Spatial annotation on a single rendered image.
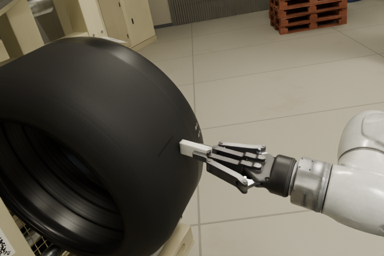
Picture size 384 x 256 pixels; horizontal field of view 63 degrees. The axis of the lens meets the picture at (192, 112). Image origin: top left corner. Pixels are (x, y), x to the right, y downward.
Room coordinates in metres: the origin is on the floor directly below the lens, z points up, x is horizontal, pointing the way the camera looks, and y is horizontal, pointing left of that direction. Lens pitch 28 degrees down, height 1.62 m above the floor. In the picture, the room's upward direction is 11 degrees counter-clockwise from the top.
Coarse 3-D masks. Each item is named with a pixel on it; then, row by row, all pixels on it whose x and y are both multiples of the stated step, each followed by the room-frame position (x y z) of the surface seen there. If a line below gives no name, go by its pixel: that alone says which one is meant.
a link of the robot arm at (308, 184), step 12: (300, 168) 0.43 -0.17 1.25; (312, 168) 0.42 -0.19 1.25; (324, 168) 0.42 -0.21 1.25; (300, 180) 0.41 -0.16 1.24; (312, 180) 0.40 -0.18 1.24; (324, 180) 0.40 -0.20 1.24; (288, 192) 0.42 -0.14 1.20; (300, 192) 0.40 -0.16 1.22; (312, 192) 0.39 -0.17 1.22; (324, 192) 0.38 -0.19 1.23; (300, 204) 0.40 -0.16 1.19; (312, 204) 0.39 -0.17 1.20
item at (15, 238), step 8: (0, 200) 0.44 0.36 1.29; (0, 208) 0.44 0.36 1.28; (0, 216) 0.43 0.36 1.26; (8, 216) 0.44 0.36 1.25; (0, 224) 0.43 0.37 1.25; (8, 224) 0.44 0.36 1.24; (16, 224) 0.45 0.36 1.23; (8, 232) 0.43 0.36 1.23; (16, 232) 0.44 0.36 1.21; (8, 240) 0.42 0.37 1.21; (16, 240) 0.43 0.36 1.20; (24, 240) 0.44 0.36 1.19; (16, 248) 0.43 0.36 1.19; (24, 248) 0.44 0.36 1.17
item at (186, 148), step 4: (180, 144) 0.56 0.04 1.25; (184, 144) 0.56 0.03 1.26; (188, 144) 0.56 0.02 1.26; (180, 148) 0.57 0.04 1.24; (184, 148) 0.56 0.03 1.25; (188, 148) 0.55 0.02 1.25; (192, 148) 0.55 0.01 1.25; (196, 148) 0.54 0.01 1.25; (200, 148) 0.54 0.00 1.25; (204, 148) 0.54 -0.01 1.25; (180, 152) 0.57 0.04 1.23; (184, 152) 0.56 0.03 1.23; (188, 152) 0.56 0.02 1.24; (192, 152) 0.55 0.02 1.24; (204, 152) 0.53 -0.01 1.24; (192, 156) 0.55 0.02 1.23
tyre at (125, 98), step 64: (64, 64) 0.62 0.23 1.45; (128, 64) 0.67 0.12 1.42; (0, 128) 0.80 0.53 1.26; (64, 128) 0.51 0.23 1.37; (128, 128) 0.52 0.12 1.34; (192, 128) 0.64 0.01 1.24; (0, 192) 0.68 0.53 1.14; (64, 192) 0.82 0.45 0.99; (128, 192) 0.47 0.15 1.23; (192, 192) 0.60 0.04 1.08
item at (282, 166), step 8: (248, 160) 0.50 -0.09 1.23; (272, 160) 0.49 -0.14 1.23; (280, 160) 0.46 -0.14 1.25; (288, 160) 0.45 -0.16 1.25; (296, 160) 0.46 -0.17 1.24; (248, 168) 0.47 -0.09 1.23; (264, 168) 0.47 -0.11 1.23; (272, 168) 0.45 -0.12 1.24; (280, 168) 0.44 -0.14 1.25; (288, 168) 0.44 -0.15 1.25; (248, 176) 0.46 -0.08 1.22; (256, 176) 0.45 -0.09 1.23; (264, 176) 0.45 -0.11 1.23; (272, 176) 0.44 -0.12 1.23; (280, 176) 0.43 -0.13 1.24; (288, 176) 0.42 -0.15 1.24; (264, 184) 0.44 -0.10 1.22; (272, 184) 0.43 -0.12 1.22; (280, 184) 0.42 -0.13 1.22; (288, 184) 0.42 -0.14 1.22; (272, 192) 0.43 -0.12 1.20; (280, 192) 0.42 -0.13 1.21
